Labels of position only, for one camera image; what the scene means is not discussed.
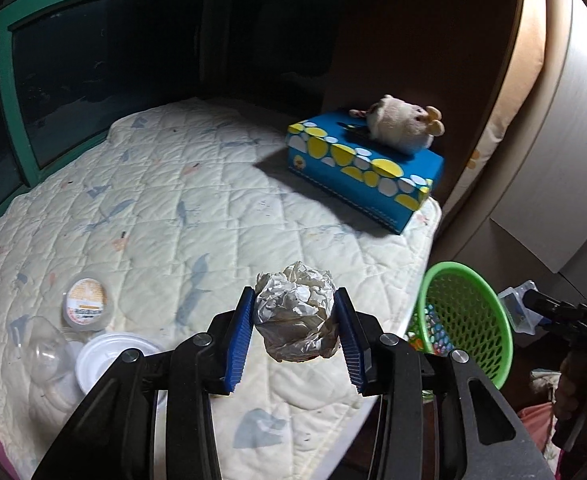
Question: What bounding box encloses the paper ball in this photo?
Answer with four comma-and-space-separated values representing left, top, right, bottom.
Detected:
254, 261, 341, 363

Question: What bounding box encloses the small white lidded cup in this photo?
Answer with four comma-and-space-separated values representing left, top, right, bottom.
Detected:
62, 271, 112, 332

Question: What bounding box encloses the printed plastic packet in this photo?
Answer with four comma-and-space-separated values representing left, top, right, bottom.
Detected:
408, 305, 449, 356

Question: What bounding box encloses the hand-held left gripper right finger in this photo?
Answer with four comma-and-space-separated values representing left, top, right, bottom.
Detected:
333, 287, 557, 480

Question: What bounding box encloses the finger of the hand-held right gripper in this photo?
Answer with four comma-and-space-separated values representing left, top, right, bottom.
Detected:
523, 292, 587, 323
543, 319, 587, 343

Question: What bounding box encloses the green mesh basket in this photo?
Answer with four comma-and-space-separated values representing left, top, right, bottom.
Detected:
406, 261, 514, 401

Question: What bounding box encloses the clear plastic wrapper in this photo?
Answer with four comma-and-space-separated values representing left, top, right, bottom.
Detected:
497, 286, 541, 335

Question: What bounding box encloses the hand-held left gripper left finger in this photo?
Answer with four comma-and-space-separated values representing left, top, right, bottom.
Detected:
31, 286, 257, 480

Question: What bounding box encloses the white wardrobe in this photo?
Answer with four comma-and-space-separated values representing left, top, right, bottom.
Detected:
491, 0, 587, 281

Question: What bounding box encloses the floral pink cloth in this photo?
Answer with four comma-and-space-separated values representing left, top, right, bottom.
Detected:
516, 367, 561, 461

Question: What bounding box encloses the white plastic bowl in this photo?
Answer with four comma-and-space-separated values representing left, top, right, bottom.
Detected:
75, 331, 167, 406

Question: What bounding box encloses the blue dotted tissue box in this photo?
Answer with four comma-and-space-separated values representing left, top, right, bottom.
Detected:
286, 107, 445, 235

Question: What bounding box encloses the dark wooden side panel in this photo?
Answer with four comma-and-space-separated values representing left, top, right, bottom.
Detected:
318, 0, 529, 211

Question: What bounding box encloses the green window frame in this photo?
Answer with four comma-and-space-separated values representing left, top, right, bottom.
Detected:
0, 0, 254, 233

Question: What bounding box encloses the beige plush toy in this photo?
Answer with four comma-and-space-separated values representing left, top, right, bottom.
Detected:
349, 95, 445, 153

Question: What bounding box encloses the person's right hand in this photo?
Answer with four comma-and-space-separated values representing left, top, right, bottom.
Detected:
554, 351, 587, 436

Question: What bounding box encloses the beige floral cushion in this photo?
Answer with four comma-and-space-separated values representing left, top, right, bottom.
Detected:
443, 0, 547, 216

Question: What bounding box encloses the white quilted mat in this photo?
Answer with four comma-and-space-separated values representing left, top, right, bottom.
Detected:
0, 99, 443, 480

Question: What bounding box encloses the clear plastic cup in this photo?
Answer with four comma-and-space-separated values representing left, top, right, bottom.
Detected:
24, 314, 82, 411

